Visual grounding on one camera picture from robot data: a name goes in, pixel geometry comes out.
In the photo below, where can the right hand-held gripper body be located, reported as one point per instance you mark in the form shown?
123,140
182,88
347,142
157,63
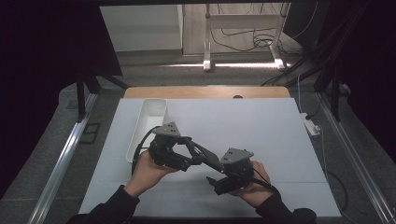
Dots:
236,168

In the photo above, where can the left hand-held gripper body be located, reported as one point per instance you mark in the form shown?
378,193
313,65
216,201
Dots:
165,149

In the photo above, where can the person's right hand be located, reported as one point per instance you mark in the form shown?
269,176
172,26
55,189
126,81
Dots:
255,189

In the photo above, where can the person's left hand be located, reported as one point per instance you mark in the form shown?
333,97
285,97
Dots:
149,174

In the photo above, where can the white plastic bin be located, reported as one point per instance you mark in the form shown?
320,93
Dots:
151,115

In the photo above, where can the white board mat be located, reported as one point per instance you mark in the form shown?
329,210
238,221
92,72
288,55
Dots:
249,124

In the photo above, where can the wooden table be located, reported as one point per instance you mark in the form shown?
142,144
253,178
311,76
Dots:
186,92

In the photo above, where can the black table grommet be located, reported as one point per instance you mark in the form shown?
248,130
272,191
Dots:
238,96

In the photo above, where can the black floor outlet plate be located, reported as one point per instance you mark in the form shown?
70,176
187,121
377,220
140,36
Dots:
90,133

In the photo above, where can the white power strip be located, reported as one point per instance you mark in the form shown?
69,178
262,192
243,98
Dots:
310,125

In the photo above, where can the black metal stand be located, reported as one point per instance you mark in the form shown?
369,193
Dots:
81,96
335,99

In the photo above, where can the white cabinet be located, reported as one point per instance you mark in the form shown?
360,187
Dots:
140,28

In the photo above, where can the dark curtain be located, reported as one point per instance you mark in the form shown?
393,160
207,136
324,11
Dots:
46,62
367,62

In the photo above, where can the aluminium rail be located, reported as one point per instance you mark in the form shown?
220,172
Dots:
355,155
65,155

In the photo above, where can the white desk frame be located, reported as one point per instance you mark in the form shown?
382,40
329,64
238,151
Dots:
207,46

